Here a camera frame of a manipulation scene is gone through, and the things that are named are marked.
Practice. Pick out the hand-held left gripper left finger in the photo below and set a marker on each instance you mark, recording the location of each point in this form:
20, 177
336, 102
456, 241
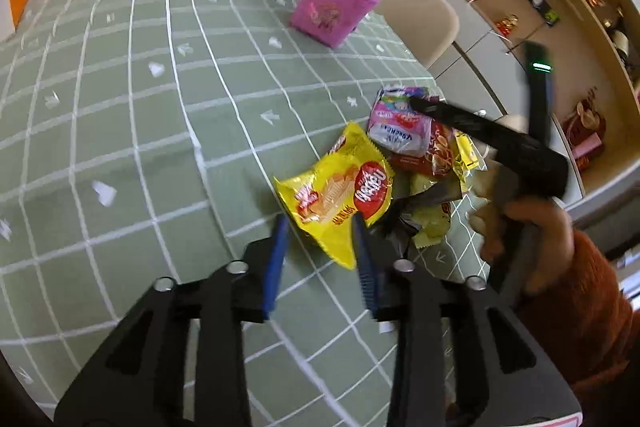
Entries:
277, 257

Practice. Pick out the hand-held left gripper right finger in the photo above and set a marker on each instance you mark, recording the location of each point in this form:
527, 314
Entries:
365, 267

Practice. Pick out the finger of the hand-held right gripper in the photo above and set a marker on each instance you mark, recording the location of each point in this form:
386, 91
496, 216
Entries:
465, 122

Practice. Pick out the pink white snack packet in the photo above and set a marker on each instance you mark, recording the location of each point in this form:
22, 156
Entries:
395, 127

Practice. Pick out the yellow wafer packet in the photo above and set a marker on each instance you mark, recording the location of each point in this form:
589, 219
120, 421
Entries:
335, 192

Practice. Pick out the person's right forearm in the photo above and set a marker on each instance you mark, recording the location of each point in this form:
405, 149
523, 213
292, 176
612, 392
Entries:
590, 307

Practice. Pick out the person's right hand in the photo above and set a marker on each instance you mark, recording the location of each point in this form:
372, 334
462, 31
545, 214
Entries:
550, 237

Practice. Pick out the small yellow packet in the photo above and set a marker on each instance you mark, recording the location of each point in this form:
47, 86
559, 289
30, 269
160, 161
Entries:
466, 152

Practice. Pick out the red brown peanut packet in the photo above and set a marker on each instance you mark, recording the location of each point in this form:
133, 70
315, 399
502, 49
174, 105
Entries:
435, 157

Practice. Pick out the white sideboard cabinet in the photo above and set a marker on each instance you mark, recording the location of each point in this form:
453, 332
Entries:
480, 72

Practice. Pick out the gold foil snack packet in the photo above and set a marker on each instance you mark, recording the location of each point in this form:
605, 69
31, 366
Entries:
432, 217

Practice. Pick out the red seated figurine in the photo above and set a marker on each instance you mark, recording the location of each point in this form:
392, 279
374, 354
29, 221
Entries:
507, 27

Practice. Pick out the beige dining chair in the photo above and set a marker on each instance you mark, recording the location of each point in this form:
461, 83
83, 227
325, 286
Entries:
420, 12

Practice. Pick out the pink plastic box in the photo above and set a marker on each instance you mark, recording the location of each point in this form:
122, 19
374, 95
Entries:
332, 2

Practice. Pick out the wooden wall shelf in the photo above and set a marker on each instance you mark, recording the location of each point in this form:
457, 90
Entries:
567, 7

